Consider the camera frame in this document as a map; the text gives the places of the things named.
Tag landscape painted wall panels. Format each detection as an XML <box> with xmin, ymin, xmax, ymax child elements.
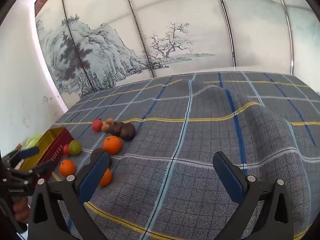
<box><xmin>34</xmin><ymin>0</ymin><xmax>320</xmax><ymax>99</ymax></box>

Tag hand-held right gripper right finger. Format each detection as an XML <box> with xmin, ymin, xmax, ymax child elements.
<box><xmin>212</xmin><ymin>151</ymin><xmax>294</xmax><ymax>240</ymax></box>

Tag green round fruit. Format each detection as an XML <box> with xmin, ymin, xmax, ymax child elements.
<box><xmin>68</xmin><ymin>140</ymin><xmax>82</xmax><ymax>155</ymax></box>

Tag dark brown mangosteen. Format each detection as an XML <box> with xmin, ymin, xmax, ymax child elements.
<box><xmin>109</xmin><ymin>122</ymin><xmax>125</xmax><ymax>137</ymax></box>
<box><xmin>90</xmin><ymin>148</ymin><xmax>105</xmax><ymax>167</ymax></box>
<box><xmin>120</xmin><ymin>123</ymin><xmax>136</xmax><ymax>141</ymax></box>

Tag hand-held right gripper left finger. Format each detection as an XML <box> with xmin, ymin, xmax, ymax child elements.
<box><xmin>28</xmin><ymin>151</ymin><xmax>112</xmax><ymax>240</ymax></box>

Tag grey plaid blanket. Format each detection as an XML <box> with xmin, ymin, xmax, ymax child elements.
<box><xmin>46</xmin><ymin>72</ymin><xmax>320</xmax><ymax>240</ymax></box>

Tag person's left hand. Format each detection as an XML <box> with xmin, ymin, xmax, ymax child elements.
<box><xmin>12</xmin><ymin>196</ymin><xmax>30</xmax><ymax>224</ymax></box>

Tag green tissue pack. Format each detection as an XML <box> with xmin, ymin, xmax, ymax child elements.
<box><xmin>24</xmin><ymin>134</ymin><xmax>44</xmax><ymax>150</ymax></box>

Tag red and gold tin box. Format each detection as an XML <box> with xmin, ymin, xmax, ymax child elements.
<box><xmin>19</xmin><ymin>127</ymin><xmax>75</xmax><ymax>178</ymax></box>

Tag orange tangerine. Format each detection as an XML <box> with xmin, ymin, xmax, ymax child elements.
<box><xmin>103</xmin><ymin>135</ymin><xmax>123</xmax><ymax>155</ymax></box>
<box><xmin>98</xmin><ymin>168</ymin><xmax>113</xmax><ymax>187</ymax></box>
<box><xmin>59</xmin><ymin>159</ymin><xmax>76</xmax><ymax>177</ymax></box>

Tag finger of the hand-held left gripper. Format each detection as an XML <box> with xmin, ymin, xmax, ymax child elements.
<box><xmin>5</xmin><ymin>146</ymin><xmax>40</xmax><ymax>170</ymax></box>
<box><xmin>11</xmin><ymin>160</ymin><xmax>55</xmax><ymax>180</ymax></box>

